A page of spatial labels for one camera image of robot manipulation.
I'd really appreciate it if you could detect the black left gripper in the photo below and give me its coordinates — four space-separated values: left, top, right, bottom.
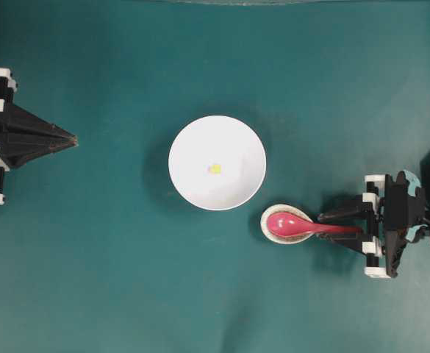
0 68 77 204

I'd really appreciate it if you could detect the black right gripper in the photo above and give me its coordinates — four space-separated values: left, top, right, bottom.
317 174 390 278

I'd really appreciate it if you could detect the pink soup spoon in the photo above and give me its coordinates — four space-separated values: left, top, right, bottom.
267 211 362 238

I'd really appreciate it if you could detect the yellow hexagonal prism block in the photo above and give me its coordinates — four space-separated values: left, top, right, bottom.
209 164 221 174

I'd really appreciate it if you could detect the speckled ceramic spoon rest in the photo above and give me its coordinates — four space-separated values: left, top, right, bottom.
260 204 314 245

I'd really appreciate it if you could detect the white round bowl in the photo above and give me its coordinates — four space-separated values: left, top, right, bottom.
168 115 267 211

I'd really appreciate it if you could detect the black teal wrist camera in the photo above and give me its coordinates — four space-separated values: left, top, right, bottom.
383 170 426 278

